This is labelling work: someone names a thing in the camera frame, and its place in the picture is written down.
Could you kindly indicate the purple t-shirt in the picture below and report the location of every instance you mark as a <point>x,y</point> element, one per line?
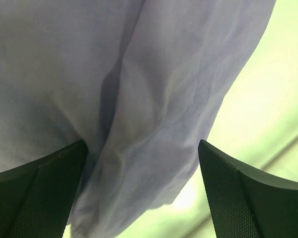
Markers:
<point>140,81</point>

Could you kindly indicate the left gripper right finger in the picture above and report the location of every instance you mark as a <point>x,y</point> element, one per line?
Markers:
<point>246,202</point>

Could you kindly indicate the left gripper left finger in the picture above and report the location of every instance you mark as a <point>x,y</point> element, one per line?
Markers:
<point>36,198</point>

